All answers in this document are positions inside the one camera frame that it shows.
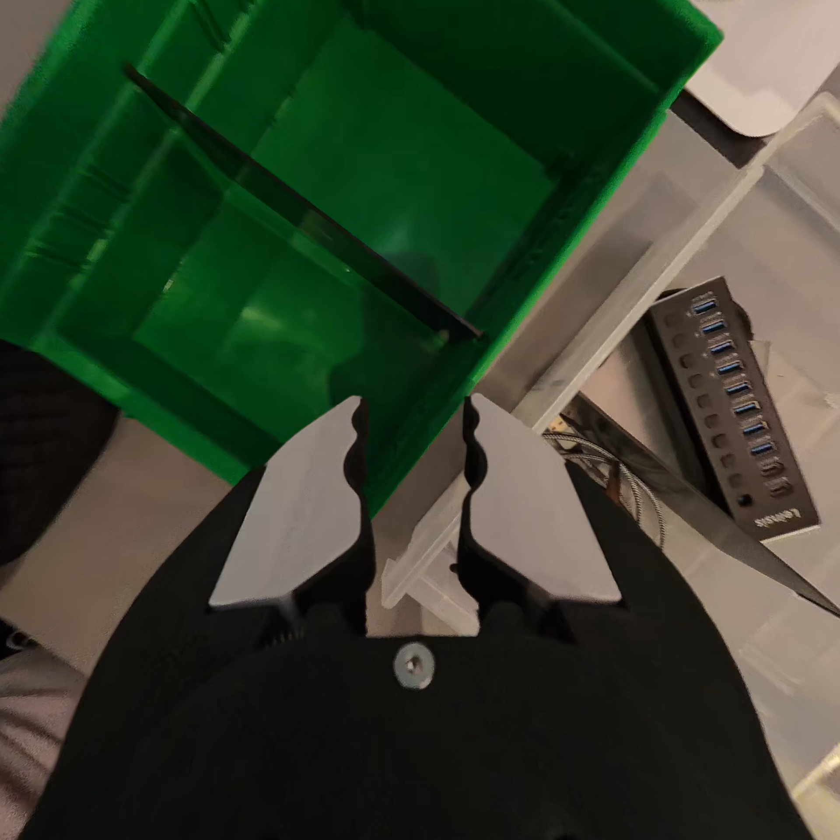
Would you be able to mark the green plastic bin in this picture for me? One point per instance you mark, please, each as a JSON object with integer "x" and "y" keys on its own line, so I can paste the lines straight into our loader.
{"x": 394, "y": 131}

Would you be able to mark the black textured pad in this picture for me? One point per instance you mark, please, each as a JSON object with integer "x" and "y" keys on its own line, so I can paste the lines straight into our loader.
{"x": 46, "y": 459}

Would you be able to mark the black multiport usb hub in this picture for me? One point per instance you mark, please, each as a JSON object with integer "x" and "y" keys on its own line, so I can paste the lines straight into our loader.
{"x": 741, "y": 426}

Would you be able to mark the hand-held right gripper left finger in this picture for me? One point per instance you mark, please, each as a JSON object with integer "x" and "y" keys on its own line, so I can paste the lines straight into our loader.
{"x": 295, "y": 525}

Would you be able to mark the clear plastic bin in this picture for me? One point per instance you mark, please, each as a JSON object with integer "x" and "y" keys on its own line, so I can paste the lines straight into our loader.
{"x": 787, "y": 262}

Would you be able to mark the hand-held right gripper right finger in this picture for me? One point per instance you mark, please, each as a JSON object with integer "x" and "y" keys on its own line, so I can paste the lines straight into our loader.
{"x": 538, "y": 525}

